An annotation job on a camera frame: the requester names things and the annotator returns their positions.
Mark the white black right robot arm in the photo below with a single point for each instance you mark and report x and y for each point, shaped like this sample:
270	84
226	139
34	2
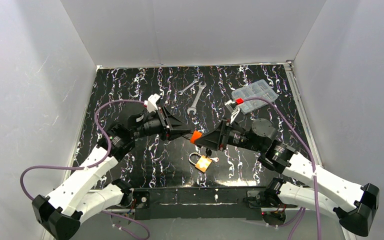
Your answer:
353	205

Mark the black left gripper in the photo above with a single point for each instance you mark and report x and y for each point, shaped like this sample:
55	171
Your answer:
165	122

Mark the clear plastic screw box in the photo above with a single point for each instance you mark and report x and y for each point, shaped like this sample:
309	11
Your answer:
259	89

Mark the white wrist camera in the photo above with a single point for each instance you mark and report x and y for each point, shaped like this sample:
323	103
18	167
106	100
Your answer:
233	107
152	103

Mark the orange black padlock with keys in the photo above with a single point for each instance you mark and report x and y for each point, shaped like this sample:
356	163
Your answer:
196	139

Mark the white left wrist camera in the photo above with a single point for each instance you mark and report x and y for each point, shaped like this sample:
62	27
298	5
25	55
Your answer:
152	103

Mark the small silver wrench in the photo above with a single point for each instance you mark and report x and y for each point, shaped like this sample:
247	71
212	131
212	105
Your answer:
181	92

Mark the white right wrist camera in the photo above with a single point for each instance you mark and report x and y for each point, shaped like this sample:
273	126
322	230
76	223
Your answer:
233	107

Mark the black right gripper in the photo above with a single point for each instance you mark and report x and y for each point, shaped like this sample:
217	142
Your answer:
224	135

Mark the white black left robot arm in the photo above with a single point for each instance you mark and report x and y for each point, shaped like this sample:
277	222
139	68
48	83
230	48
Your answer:
64	209

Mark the large brass padlock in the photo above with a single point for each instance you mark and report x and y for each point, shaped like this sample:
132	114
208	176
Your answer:
203	162

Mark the large silver wrench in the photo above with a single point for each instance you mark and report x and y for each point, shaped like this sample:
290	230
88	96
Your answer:
193	108

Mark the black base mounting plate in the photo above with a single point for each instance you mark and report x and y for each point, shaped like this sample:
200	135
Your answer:
241	202

